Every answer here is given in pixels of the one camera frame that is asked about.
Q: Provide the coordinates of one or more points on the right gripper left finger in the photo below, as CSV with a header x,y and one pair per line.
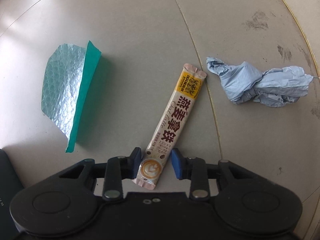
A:
x,y
112,172

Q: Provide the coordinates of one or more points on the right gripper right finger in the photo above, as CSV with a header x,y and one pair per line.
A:
x,y
200,173

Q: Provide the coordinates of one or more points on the oat latte sachet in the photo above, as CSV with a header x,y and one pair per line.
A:
x,y
170,126

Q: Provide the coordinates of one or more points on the dark teal trash bin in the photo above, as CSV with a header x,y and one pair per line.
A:
x,y
10,186

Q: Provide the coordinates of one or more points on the teal bubble mailer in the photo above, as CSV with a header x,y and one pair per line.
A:
x,y
67,78

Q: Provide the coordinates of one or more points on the crumpled grey plastic bag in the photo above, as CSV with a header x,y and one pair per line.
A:
x,y
275,88

